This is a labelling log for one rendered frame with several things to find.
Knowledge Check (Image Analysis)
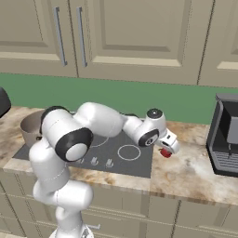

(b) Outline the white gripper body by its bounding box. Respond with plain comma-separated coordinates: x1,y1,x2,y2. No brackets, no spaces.
157,138,181,154

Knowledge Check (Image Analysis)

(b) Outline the red bell pepper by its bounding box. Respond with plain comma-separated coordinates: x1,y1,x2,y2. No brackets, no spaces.
160,148,174,159

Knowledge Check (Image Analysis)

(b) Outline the grey-brown pot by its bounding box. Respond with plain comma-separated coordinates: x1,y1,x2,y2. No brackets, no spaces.
20,109,48,149

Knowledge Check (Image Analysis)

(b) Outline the dark grey hob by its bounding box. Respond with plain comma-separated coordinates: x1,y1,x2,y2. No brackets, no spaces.
12,129,155,179

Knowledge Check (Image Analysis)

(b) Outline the black coffee machine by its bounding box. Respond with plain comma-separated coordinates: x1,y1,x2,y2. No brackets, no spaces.
205,92,238,179

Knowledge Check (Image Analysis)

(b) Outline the narrow beige base cupboard front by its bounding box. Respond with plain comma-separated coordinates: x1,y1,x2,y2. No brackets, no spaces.
146,194,180,238

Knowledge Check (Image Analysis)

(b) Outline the beige base cupboard door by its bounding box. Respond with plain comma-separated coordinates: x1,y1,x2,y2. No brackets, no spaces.
175,200,238,238

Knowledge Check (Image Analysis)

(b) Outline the black rounded appliance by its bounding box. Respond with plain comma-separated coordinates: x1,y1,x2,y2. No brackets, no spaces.
0,86,13,119

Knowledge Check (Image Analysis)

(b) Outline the beige drawer front with handle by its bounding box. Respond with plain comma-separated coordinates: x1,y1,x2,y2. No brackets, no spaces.
81,212,149,238

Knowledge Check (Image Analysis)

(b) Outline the grey drawer handle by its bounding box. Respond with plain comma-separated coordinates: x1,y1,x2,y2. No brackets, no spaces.
87,223,102,231

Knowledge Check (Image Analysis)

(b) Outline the wide beige wall cupboard door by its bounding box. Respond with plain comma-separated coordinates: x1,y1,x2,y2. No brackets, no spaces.
68,0,215,86

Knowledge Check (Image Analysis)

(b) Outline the grey cupboard door handle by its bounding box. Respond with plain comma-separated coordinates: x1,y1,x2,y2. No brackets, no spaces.
52,6,69,68
75,6,89,69

